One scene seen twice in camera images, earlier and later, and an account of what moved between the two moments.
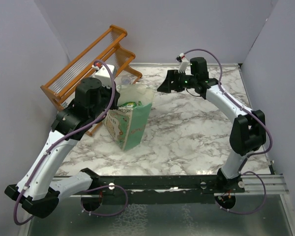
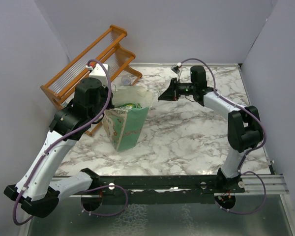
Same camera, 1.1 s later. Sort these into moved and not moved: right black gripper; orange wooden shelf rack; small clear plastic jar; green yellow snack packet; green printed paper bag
Moved: green yellow snack packet; right black gripper
Not moved: green printed paper bag; small clear plastic jar; orange wooden shelf rack
